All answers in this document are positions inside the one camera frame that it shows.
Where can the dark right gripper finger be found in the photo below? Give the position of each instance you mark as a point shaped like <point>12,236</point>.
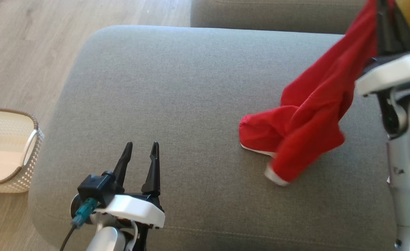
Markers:
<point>384,31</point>
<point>403,35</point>

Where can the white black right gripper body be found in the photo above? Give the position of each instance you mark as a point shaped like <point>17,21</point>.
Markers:
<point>393,73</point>

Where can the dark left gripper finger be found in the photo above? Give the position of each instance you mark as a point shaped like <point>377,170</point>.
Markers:
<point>122,170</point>
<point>154,174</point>

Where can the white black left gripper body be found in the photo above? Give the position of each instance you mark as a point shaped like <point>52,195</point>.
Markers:
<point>135,209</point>

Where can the red shorts with white stripe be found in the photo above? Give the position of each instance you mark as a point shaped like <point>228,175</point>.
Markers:
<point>306,122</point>

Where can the grey sofa seat cushion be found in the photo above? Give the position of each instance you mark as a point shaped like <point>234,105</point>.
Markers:
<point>191,104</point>

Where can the white woven laundry basket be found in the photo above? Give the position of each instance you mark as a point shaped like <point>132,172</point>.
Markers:
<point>2,139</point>

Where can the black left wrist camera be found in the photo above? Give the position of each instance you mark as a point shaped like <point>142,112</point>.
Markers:
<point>95,188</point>

